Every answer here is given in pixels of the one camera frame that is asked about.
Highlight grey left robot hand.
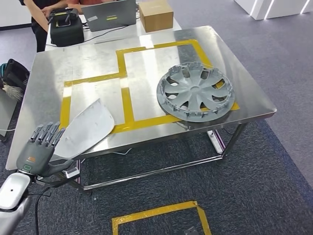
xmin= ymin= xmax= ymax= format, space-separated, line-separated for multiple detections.
xmin=16 ymin=120 xmax=74 ymax=178

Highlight white curved plastic part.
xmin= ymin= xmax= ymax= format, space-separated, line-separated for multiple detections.
xmin=52 ymin=98 xmax=115 ymax=160

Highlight stainless steel workbench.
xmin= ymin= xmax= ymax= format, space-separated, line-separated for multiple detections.
xmin=5 ymin=25 xmax=278 ymax=192

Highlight white wrist housing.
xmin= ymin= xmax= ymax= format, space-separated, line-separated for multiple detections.
xmin=0 ymin=172 xmax=31 ymax=210

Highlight grey cabinet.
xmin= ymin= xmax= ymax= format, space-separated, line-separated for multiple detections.
xmin=0 ymin=91 xmax=17 ymax=137

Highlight black bag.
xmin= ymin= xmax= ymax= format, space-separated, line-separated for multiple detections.
xmin=0 ymin=59 xmax=30 ymax=101

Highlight black equipment case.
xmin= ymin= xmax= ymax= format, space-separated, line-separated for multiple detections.
xmin=48 ymin=8 xmax=85 ymax=47

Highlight grey laptop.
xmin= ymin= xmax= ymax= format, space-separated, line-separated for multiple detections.
xmin=81 ymin=0 xmax=137 ymax=32

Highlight white desk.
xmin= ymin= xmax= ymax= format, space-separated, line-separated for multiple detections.
xmin=44 ymin=13 xmax=183 ymax=52

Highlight brown cardboard box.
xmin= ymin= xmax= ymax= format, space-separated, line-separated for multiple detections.
xmin=138 ymin=0 xmax=174 ymax=33

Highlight grey plastic hubcap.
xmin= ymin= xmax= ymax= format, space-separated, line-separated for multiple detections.
xmin=156 ymin=61 xmax=236 ymax=123

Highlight white power strip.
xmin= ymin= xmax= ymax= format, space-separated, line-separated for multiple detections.
xmin=207 ymin=129 xmax=226 ymax=155

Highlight white lit display block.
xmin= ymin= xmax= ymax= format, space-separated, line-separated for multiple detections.
xmin=233 ymin=0 xmax=313 ymax=21

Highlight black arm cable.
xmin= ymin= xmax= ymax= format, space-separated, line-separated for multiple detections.
xmin=34 ymin=186 xmax=53 ymax=235

